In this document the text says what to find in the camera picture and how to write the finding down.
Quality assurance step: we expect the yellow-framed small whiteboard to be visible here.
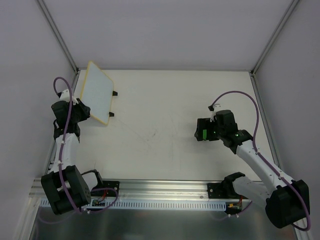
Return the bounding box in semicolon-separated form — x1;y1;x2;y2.
80;61;116;126

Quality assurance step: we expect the wire whiteboard stand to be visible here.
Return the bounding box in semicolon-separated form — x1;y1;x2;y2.
108;90;119;118

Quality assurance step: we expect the right aluminium frame post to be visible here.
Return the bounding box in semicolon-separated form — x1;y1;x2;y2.
250;0;301;76

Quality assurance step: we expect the white slotted cable duct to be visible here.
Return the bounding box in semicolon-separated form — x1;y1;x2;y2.
39;198;228;211

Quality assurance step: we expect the left aluminium frame post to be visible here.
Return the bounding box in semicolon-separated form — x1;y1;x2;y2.
35;0;79;73

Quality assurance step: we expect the green whiteboard eraser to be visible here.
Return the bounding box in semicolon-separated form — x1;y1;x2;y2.
202;129;207;141

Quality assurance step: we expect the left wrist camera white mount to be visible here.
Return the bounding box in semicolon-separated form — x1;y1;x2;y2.
59;89;79;105

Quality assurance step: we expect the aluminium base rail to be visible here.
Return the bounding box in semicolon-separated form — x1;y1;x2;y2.
28;177;300;204

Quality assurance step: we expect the aluminium frame post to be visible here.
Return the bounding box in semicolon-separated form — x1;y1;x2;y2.
250;0;301;76
35;0;79;73

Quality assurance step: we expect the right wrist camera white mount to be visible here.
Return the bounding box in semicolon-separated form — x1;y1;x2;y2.
208;103;221;122

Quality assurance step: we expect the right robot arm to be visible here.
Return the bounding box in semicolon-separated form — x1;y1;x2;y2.
194;110;310;229

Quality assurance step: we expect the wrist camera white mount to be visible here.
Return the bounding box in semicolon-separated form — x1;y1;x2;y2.
59;89;79;105
208;103;221;122

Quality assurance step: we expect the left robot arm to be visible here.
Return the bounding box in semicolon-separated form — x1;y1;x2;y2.
41;98;104;215

